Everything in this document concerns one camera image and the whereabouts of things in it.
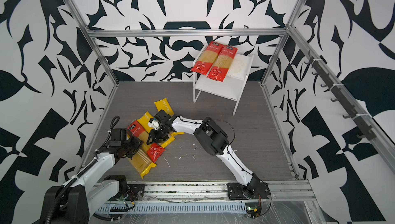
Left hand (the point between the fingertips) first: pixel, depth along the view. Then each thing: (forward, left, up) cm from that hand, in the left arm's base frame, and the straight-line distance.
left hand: (143, 139), depth 88 cm
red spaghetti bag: (+32, -37, +31) cm, 58 cm away
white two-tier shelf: (+28, -53, +12) cm, 61 cm away
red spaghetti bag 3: (-6, -7, -1) cm, 10 cm away
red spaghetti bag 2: (+26, -45, +31) cm, 61 cm away
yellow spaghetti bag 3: (-11, 0, -2) cm, 11 cm away
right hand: (-2, -3, -1) cm, 4 cm away
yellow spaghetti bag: (+25, -9, -1) cm, 26 cm away
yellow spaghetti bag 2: (+14, +3, -2) cm, 14 cm away
